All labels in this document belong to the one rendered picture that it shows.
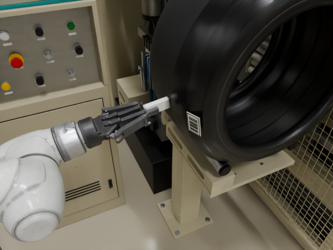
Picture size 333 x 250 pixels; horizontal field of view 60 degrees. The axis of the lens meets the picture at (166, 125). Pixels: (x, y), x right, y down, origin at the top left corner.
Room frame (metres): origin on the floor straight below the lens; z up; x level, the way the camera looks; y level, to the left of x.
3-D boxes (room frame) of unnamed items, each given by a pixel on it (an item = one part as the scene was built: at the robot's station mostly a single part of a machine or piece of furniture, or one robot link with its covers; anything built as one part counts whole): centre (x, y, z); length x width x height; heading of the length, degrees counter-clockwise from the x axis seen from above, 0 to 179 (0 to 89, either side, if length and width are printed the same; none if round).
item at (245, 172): (0.83, -0.24, 0.80); 0.37 x 0.36 x 0.02; 115
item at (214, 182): (0.78, -0.11, 0.84); 0.36 x 0.09 x 0.06; 25
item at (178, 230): (1.06, -0.11, 0.01); 0.27 x 0.27 x 0.02; 25
